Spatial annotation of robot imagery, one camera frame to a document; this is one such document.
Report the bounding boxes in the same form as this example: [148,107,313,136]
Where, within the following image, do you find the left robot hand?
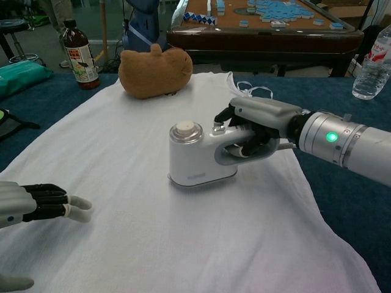
[0,181,93,291]

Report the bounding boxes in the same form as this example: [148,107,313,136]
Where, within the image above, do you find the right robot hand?
[213,97,303,159]

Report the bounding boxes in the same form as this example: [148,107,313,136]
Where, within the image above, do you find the white handheld steam iron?
[167,120,280,187]

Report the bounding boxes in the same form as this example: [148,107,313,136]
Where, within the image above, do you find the white sleeveless cotton top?
[0,71,382,293]

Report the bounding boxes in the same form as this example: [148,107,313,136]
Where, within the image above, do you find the dark wooden mahjong table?
[166,0,365,78]

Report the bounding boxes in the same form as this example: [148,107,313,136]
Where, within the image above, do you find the dark blue table cover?
[0,72,391,293]

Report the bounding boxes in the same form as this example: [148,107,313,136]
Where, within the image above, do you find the blue mahjong tile pile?
[246,0,310,23]

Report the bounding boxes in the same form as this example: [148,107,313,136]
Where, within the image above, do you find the clear plastic water bottle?
[351,24,391,101]

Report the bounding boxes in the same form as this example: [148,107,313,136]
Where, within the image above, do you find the blue white snake puzzle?
[183,11,217,26]

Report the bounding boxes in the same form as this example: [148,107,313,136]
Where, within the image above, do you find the brown plush toy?
[118,43,194,99]

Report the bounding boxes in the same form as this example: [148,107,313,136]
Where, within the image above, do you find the green wet wipes pack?
[0,59,54,100]

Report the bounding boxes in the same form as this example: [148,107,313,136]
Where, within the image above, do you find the brown cardboard box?
[317,0,379,16]

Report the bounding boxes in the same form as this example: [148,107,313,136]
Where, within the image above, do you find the blue grey fabric bag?
[122,0,172,56]

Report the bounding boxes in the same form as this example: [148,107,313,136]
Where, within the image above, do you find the dark sauce bottle black cap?
[62,18,101,91]

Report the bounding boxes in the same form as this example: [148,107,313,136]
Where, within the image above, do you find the black round stool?
[0,20,47,67]

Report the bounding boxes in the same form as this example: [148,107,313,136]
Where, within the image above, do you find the light wooden pole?
[100,0,109,63]

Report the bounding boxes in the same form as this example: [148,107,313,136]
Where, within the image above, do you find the green bag on floor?
[30,13,52,27]

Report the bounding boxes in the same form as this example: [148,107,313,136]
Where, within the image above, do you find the person leg grey trousers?
[50,0,76,68]

